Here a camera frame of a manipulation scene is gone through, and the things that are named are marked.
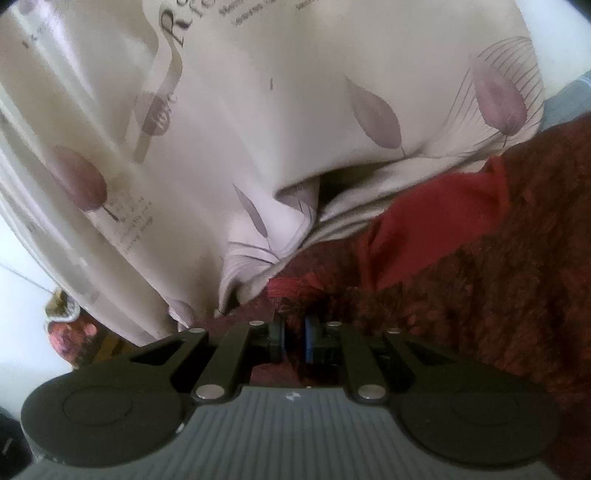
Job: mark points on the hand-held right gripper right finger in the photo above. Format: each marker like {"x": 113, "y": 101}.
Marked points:
{"x": 309, "y": 342}

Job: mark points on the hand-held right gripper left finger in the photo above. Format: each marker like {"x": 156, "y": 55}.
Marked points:
{"x": 280, "y": 342}

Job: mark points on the dark red fuzzy garment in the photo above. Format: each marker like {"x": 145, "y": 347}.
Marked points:
{"x": 508, "y": 300}

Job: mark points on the red smooth cloth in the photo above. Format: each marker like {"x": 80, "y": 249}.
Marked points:
{"x": 434, "y": 221}

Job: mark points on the floral patterned cloth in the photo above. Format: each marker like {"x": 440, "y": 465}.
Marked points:
{"x": 69, "y": 337}

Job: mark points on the beige blanket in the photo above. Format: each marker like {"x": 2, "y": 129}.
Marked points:
{"x": 221, "y": 115}

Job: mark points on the black object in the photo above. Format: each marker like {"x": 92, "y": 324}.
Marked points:
{"x": 11, "y": 438}

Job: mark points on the grey plaid bed sheet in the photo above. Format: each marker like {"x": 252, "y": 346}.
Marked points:
{"x": 569, "y": 101}

